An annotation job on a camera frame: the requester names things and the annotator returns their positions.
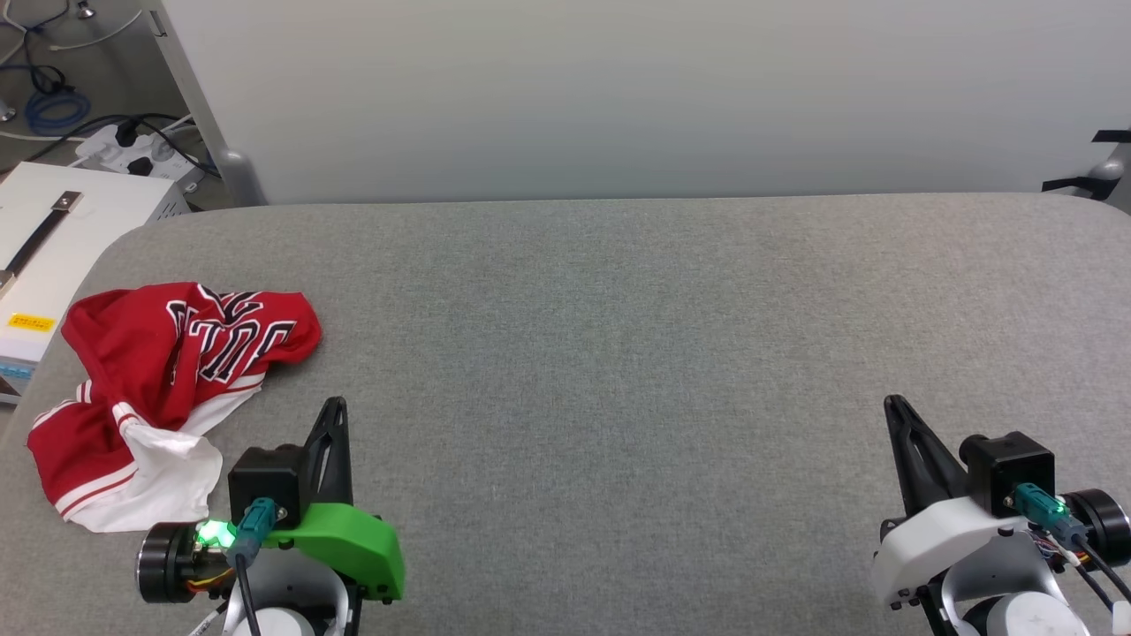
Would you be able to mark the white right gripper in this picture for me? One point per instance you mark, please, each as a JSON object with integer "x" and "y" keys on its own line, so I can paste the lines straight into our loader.
{"x": 937, "y": 543}

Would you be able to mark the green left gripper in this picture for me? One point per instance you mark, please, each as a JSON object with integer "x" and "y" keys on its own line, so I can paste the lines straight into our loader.
{"x": 353, "y": 543}

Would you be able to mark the red basketball jersey white sleeves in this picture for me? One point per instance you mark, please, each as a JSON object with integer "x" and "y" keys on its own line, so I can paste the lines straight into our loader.
{"x": 132, "y": 353}

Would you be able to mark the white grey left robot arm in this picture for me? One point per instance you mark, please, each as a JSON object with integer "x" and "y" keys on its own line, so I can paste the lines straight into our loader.
{"x": 168, "y": 561}

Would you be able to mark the white paper label strip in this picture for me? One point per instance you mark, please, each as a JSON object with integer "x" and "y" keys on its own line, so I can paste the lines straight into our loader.
{"x": 205, "y": 624}

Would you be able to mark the black tape strip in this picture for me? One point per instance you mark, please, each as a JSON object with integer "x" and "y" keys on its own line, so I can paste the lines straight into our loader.
{"x": 1113, "y": 136}
{"x": 1069, "y": 184}

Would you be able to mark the yellow warning sticker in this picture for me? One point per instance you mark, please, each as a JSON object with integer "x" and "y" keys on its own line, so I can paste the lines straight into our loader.
{"x": 31, "y": 321}

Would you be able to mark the white equipment box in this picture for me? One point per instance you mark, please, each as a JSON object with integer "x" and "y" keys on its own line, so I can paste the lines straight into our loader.
{"x": 97, "y": 212}

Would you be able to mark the grey metal partition foot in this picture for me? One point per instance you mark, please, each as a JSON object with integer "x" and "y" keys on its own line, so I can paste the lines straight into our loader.
{"x": 1106, "y": 172}

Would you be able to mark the white power strip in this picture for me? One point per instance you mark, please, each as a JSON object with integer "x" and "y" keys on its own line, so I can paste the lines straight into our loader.
{"x": 102, "y": 155}

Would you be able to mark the white partition panel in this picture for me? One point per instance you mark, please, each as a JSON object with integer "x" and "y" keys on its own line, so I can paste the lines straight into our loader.
{"x": 618, "y": 97}

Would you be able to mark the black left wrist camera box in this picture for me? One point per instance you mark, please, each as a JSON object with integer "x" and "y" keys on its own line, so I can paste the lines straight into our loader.
{"x": 265, "y": 481}

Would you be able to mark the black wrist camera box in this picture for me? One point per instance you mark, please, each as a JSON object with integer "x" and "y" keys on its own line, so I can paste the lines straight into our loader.
{"x": 1012, "y": 468}
{"x": 265, "y": 481}

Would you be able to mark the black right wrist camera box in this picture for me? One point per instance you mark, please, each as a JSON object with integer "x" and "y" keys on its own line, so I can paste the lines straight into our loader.
{"x": 1012, "y": 468}

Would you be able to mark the teal left camera connector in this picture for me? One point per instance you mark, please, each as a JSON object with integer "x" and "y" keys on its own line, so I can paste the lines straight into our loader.
{"x": 254, "y": 526}

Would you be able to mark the teal camera connector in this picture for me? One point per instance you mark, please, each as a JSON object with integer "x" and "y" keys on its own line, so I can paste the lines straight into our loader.
{"x": 254, "y": 526}
{"x": 1043, "y": 512}

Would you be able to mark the teal right camera connector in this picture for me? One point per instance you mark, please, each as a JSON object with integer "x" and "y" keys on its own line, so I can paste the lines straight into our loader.
{"x": 1043, "y": 512}

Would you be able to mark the grey metal partition post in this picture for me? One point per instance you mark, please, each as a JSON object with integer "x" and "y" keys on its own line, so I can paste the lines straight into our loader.
{"x": 199, "y": 97}

